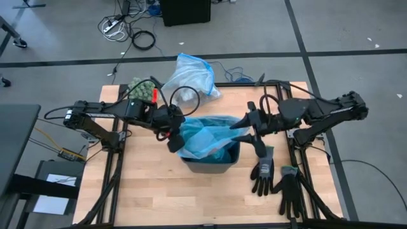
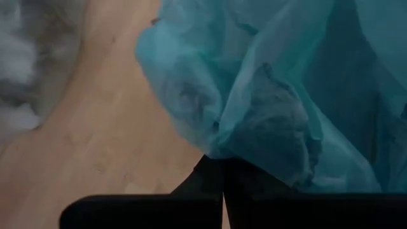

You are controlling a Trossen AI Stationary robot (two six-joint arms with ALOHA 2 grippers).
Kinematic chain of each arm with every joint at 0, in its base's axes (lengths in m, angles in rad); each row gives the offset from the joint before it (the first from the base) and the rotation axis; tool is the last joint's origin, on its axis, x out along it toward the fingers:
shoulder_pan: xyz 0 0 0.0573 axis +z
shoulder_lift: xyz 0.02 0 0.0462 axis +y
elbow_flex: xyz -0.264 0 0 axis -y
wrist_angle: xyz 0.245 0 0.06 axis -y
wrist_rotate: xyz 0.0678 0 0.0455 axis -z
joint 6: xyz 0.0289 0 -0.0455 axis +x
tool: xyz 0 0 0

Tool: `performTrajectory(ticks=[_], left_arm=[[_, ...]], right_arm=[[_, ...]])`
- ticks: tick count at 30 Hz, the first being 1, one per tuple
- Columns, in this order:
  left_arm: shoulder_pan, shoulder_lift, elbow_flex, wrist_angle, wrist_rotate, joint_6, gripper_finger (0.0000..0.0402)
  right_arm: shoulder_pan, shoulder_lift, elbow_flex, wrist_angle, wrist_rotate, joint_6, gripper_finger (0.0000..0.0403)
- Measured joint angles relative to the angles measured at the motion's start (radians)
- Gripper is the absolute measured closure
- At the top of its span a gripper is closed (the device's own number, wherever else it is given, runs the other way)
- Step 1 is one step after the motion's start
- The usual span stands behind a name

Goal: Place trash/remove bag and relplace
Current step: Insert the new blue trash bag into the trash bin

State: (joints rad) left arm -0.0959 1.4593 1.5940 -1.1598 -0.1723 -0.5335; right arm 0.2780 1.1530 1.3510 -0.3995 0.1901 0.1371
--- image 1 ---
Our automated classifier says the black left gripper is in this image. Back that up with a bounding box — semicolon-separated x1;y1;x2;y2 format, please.
149;104;186;153

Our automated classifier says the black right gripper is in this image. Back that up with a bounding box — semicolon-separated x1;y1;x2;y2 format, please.
229;101;282;159

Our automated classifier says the light blue trash bag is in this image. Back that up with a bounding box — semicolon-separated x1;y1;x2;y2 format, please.
177;115;251;165

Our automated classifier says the translucent grey trash bag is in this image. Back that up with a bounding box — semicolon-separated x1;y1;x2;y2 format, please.
162;53;223;108

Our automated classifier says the dark grey trash bin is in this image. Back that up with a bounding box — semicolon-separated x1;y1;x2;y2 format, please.
180;141;242;174

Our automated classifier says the green plant in white pot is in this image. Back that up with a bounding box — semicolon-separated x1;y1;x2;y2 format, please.
128;77;157;102

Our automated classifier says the grey black printed work glove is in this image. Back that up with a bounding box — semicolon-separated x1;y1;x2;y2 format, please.
250;144;276;197

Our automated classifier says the black yellow circuit board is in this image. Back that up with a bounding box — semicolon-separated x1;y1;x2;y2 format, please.
57;147;86;163

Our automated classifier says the black computer tower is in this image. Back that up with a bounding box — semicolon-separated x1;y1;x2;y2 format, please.
160;0;212;27

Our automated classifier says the white power strip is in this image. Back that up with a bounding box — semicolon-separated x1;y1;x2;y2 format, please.
102;18;121;32

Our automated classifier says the grey tray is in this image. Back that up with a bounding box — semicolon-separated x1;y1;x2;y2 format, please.
27;160;86;216

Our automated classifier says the white paper sheet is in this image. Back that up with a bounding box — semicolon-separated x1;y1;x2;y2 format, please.
33;173;78;216

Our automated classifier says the grey desk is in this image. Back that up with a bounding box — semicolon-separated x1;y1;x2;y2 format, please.
0;104;41;195

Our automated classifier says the metal leg with caster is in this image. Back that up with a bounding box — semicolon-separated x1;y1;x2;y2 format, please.
0;15;28;49

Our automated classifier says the blue cable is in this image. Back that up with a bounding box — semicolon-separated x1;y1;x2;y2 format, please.
209;60;255;84

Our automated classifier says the black aluminium table frame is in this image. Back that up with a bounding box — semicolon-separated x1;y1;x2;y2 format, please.
74;76;346;229

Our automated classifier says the black coiled cable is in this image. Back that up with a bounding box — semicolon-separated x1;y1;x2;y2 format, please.
131;30;156;51

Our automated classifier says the black floor cable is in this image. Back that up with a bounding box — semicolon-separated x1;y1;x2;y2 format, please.
329;158;407;212

